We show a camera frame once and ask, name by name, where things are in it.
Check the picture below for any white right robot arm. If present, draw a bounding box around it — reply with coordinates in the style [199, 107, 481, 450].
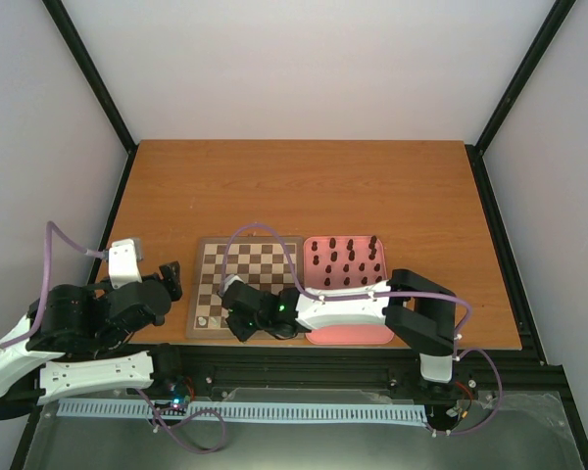
[220, 269, 471, 384]

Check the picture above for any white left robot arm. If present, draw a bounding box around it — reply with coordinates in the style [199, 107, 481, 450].
[0, 261, 184, 421]

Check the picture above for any green lit circuit board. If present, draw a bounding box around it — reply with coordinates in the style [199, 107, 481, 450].
[169, 377, 195, 409]

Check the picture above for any wooden chessboard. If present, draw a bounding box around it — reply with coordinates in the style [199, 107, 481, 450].
[186, 236, 303, 342]

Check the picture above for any pink piece tray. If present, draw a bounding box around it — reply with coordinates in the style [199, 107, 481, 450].
[303, 235, 393, 346]

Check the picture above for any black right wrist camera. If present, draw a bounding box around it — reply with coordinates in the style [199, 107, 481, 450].
[220, 275, 265, 313]

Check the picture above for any light blue cable duct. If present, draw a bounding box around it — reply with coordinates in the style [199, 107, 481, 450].
[57, 399, 427, 427]

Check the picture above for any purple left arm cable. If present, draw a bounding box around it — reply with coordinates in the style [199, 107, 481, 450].
[0, 220, 110, 366]

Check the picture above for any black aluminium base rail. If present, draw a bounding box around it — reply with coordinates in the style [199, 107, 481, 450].
[147, 344, 572, 404]

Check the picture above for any left black frame post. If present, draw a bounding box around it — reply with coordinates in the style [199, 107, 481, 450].
[42, 0, 138, 156]

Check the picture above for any black frame post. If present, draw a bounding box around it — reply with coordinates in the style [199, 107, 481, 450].
[474, 0, 576, 157]
[42, 0, 138, 156]

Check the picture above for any right black frame post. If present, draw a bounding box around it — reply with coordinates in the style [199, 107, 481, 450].
[474, 0, 576, 157]

